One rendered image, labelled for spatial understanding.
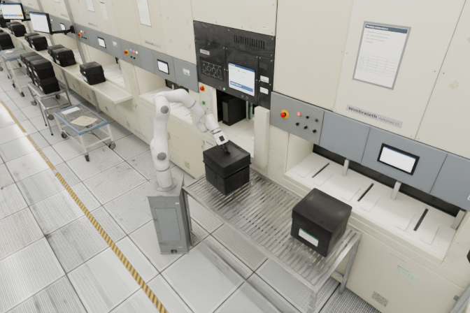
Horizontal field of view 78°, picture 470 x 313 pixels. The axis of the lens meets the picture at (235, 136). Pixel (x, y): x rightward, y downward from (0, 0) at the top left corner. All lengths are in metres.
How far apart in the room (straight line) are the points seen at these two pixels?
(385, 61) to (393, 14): 0.23
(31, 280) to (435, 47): 3.44
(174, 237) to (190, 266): 0.30
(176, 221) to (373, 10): 2.13
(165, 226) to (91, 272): 0.82
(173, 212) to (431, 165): 1.90
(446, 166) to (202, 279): 2.06
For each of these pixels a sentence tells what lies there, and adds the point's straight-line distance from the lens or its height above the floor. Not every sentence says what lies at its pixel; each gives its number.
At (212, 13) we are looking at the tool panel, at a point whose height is 2.03.
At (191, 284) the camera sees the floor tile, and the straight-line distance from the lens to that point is 2.87.
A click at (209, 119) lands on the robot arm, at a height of 1.30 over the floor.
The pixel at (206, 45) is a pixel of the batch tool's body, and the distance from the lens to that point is 2.61.
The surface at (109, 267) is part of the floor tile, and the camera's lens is 3.17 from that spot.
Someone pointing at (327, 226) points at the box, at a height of 1.01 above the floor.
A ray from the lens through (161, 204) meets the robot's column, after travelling 2.59.
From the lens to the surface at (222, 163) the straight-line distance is 2.27.
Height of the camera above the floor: 2.43
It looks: 32 degrees down
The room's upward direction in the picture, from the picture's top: 1 degrees counter-clockwise
